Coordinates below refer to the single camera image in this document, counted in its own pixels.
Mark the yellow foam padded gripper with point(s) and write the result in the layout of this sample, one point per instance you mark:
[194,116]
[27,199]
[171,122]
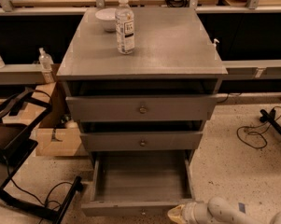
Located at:
[189,213]

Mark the grey bottom drawer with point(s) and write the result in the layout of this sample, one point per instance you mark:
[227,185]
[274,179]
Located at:
[139,183]

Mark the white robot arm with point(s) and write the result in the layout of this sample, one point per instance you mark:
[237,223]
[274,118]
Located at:
[216,211]

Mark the grey middle drawer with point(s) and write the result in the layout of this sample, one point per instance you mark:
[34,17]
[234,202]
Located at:
[141,141]

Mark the grey wooden drawer cabinet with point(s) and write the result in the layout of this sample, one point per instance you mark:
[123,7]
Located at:
[173,55]

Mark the black stand base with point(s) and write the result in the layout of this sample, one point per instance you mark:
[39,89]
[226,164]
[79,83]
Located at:
[270,118]

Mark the cardboard box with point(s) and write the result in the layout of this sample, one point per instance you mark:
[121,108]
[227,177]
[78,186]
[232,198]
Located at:
[57,135]

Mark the small white pump bottle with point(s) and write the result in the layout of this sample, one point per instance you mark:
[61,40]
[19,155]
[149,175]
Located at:
[216,43]

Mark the black metal cart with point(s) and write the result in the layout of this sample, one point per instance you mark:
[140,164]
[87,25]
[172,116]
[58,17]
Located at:
[16,146]

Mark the clear pump dispenser bottle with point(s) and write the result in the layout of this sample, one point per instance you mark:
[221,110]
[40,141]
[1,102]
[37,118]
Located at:
[45,59]

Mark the clear plastic water bottle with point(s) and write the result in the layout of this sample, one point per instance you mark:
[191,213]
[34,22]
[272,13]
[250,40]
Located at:
[124,27]

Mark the white ceramic bowl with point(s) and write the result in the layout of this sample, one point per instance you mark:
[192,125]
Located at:
[106,17]

